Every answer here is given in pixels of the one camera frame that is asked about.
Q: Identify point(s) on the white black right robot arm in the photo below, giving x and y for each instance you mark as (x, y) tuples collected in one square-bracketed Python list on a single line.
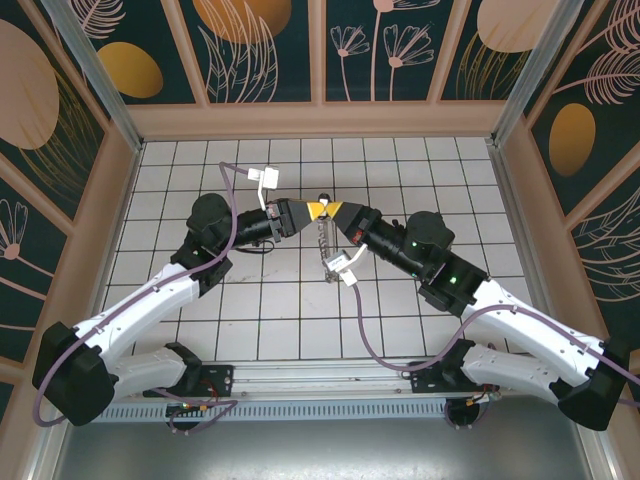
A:
[(520, 325)]

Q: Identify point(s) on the grey metal base sheet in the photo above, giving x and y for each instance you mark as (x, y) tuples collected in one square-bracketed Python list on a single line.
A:
[(320, 455)]

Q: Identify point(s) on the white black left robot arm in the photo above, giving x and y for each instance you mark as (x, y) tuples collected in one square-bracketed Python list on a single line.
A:
[(135, 305)]

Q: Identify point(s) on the aluminium frame post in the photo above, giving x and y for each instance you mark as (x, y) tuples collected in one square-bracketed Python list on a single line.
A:
[(105, 85), (535, 75)]

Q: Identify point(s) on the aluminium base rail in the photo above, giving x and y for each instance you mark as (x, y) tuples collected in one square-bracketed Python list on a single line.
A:
[(320, 380)]

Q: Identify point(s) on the aluminium side rail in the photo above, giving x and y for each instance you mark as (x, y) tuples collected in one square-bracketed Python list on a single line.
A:
[(521, 225), (52, 445)]

